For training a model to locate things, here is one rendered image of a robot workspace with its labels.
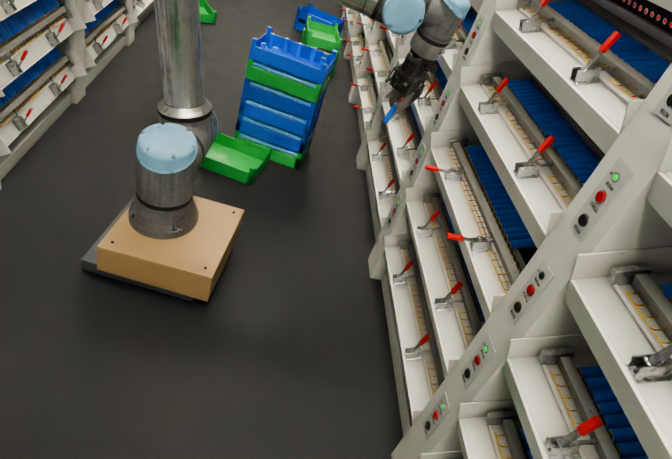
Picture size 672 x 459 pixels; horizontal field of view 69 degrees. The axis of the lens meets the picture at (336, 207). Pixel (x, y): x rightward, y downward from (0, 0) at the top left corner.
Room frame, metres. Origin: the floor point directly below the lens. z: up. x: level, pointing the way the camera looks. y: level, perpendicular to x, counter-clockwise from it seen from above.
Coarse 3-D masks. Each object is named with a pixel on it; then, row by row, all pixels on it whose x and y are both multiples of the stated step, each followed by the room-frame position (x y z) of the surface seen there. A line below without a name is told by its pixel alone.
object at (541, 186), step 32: (512, 64) 1.30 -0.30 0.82; (480, 96) 1.21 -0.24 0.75; (512, 96) 1.16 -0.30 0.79; (544, 96) 1.17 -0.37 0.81; (480, 128) 1.08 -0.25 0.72; (512, 128) 1.04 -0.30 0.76; (544, 128) 1.01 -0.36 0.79; (576, 128) 1.02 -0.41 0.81; (512, 160) 0.92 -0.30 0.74; (544, 160) 0.92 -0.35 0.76; (576, 160) 0.89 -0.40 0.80; (512, 192) 0.85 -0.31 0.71; (544, 192) 0.81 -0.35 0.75; (576, 192) 0.78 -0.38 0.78; (544, 224) 0.72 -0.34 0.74
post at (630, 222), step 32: (640, 128) 0.66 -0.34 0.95; (608, 160) 0.68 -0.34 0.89; (640, 160) 0.63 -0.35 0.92; (640, 192) 0.60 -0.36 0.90; (608, 224) 0.61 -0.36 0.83; (640, 224) 0.61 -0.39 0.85; (544, 256) 0.67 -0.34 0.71; (576, 256) 0.61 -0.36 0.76; (512, 288) 0.68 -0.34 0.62; (512, 320) 0.64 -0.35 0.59; (544, 320) 0.60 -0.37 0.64; (448, 384) 0.67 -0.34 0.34; (480, 384) 0.61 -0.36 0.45; (448, 416) 0.62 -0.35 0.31; (416, 448) 0.63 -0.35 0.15; (448, 448) 0.61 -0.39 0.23
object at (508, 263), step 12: (456, 144) 1.26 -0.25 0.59; (456, 156) 1.22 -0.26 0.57; (468, 168) 1.14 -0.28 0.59; (468, 180) 1.09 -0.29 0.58; (480, 192) 1.04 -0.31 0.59; (480, 204) 0.99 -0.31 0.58; (480, 216) 0.96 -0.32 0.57; (492, 216) 0.95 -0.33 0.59; (492, 228) 0.91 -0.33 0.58; (504, 240) 0.87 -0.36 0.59; (504, 252) 0.83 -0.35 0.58; (504, 264) 0.81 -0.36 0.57; (516, 276) 0.77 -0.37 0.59; (504, 288) 0.75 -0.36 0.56
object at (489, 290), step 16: (432, 144) 1.28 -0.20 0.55; (448, 144) 1.29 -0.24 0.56; (464, 144) 1.28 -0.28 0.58; (480, 144) 1.30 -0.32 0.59; (432, 160) 1.25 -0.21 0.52; (448, 160) 1.21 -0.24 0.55; (448, 192) 1.07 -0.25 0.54; (448, 208) 1.04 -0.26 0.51; (464, 208) 1.01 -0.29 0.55; (464, 224) 0.95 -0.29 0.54; (480, 224) 0.95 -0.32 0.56; (464, 256) 0.88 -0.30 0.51; (480, 256) 0.84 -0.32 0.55; (512, 256) 0.85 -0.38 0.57; (480, 272) 0.80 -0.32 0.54; (496, 272) 0.80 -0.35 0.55; (480, 288) 0.76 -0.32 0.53; (496, 288) 0.76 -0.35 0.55; (480, 304) 0.75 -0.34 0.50; (496, 304) 0.69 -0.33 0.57
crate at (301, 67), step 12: (264, 36) 1.93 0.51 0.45; (276, 36) 1.97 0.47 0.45; (252, 48) 1.78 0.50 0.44; (288, 48) 1.97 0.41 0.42; (264, 60) 1.78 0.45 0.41; (276, 60) 1.78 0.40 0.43; (288, 60) 1.78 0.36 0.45; (300, 60) 1.93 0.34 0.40; (288, 72) 1.78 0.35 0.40; (300, 72) 1.78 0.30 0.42; (312, 72) 1.78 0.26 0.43; (324, 72) 1.78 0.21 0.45
